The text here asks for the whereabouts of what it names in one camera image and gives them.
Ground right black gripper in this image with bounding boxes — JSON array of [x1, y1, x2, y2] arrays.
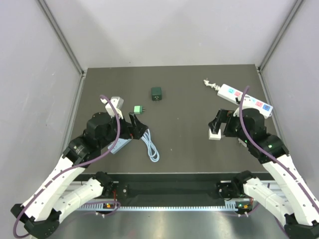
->
[[208, 108, 251, 143]]

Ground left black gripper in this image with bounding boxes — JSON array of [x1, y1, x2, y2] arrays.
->
[[99, 111, 148, 148]]

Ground light green plug adapter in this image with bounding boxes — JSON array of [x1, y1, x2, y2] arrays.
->
[[134, 105, 146, 114]]

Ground white 80W charger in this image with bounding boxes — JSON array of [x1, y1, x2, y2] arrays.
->
[[208, 129, 222, 140]]

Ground dark green charger cube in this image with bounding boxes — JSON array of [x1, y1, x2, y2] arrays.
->
[[151, 87, 162, 101]]

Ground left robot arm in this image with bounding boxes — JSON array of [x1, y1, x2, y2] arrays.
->
[[11, 112, 148, 239]]

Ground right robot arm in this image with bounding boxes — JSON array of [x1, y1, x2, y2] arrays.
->
[[208, 108, 319, 239]]

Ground blue power strip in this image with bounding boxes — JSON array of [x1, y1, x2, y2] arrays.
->
[[107, 138, 131, 154]]

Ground white multicolour power strip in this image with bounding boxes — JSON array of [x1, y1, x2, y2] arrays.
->
[[217, 84, 273, 119]]

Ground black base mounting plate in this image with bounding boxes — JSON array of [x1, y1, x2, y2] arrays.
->
[[99, 173, 247, 207]]

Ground light blue coiled cable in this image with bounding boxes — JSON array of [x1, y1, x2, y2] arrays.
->
[[140, 128, 160, 164]]

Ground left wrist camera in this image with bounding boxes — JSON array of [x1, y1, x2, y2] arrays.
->
[[100, 95, 124, 120]]

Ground white knotted cord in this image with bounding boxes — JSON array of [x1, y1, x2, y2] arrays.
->
[[203, 79, 221, 91]]

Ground slotted cable duct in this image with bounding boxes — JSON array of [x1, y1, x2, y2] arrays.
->
[[77, 200, 250, 212]]

